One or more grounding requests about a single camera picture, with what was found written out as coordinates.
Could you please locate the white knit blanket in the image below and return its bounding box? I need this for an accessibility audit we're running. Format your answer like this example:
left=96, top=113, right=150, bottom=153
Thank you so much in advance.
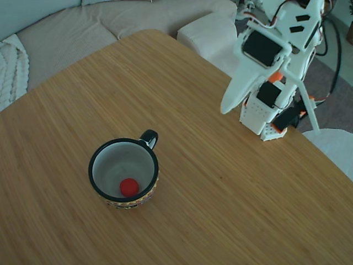
left=0, top=34, right=30, bottom=113

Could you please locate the black cable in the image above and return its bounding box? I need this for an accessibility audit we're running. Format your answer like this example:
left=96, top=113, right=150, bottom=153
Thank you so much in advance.
left=314, top=15, right=343, bottom=94

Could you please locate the beige sofa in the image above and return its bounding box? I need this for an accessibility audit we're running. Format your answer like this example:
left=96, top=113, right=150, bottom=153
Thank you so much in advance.
left=0, top=0, right=238, bottom=96

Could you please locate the grey floor rug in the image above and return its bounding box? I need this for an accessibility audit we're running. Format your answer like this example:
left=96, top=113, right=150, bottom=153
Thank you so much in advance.
left=234, top=15, right=353, bottom=133

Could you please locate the white textured ottoman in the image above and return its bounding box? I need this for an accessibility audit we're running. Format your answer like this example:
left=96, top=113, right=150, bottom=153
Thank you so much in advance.
left=176, top=12, right=245, bottom=81

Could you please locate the black rimmed patterned mug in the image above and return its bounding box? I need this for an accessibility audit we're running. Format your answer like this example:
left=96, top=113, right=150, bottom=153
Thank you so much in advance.
left=88, top=129, right=161, bottom=211

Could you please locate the white round fabric seat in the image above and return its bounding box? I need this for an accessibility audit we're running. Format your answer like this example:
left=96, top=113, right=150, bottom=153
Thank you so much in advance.
left=302, top=128, right=353, bottom=182

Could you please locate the red bottle cap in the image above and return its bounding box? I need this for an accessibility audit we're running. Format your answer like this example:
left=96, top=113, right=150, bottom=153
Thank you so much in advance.
left=119, top=178, right=140, bottom=197

